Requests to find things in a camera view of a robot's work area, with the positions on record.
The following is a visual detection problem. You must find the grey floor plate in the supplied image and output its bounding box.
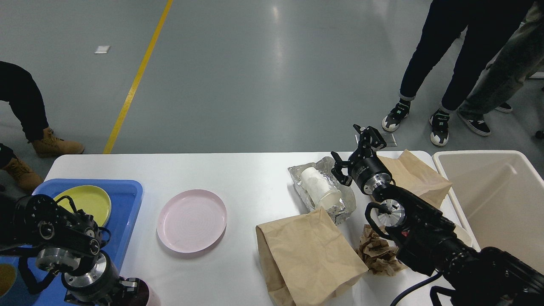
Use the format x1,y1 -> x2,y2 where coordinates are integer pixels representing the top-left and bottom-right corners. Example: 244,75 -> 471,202
381,133 -> 398,147

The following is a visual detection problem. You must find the yellow plate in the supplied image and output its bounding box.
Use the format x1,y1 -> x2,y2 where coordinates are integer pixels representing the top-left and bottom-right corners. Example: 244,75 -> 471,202
53,185 -> 111,227

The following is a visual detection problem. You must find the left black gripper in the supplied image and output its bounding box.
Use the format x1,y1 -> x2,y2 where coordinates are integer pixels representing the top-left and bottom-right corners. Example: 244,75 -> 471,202
62,252 -> 141,306

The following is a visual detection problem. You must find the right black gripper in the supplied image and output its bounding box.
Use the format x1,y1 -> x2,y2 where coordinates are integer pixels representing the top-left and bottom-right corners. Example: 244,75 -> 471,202
330,124 -> 393,196

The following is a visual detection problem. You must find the blue plastic tray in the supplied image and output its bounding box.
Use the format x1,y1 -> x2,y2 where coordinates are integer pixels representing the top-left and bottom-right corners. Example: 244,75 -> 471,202
1,179 -> 143,306

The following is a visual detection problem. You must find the blue yellow cup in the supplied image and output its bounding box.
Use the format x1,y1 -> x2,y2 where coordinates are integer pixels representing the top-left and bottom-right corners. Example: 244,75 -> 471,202
0,263 -> 26,306

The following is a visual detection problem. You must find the white paper cup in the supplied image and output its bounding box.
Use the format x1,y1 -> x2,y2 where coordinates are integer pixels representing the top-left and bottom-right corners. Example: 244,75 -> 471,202
301,167 -> 341,210

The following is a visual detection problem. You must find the beige plastic bin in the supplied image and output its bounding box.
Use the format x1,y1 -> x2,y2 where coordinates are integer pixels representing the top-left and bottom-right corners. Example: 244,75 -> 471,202
433,150 -> 544,272

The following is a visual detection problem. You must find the large brown paper bag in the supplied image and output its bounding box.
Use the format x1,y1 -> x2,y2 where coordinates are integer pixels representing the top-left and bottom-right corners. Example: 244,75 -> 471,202
256,209 -> 368,306

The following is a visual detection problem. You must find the rear brown paper bag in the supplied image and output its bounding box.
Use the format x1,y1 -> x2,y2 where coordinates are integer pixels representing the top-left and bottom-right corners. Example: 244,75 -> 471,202
379,150 -> 451,209

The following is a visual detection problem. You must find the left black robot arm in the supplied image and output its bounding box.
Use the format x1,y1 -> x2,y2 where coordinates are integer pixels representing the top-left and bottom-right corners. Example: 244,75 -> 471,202
0,194 -> 150,306

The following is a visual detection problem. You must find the pink plate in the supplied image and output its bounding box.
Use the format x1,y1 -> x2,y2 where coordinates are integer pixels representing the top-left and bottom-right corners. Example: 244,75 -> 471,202
156,189 -> 227,253

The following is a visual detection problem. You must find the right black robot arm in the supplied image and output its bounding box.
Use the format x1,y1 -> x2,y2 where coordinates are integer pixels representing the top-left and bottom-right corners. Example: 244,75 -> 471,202
331,124 -> 544,306

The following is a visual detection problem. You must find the crumpled brown paper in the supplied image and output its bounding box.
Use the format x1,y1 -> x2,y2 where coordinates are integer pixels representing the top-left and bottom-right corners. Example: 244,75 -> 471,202
355,224 -> 407,277

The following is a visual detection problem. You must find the person with tan boots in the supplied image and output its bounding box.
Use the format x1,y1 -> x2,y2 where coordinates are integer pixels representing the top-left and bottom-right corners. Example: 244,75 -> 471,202
0,61 -> 84,194

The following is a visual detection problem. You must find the person in dark trousers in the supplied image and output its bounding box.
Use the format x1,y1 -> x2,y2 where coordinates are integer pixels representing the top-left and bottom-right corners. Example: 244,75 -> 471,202
381,0 -> 536,147

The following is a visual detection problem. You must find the pink cup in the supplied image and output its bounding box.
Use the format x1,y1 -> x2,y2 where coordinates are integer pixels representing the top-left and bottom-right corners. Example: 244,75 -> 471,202
138,279 -> 161,306

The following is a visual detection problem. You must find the person in grey trousers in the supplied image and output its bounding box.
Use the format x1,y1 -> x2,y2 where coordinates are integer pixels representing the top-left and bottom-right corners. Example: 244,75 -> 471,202
457,0 -> 544,137

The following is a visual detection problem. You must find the clear plastic wrapper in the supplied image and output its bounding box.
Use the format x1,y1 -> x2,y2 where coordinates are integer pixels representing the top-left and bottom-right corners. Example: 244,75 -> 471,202
287,156 -> 356,225

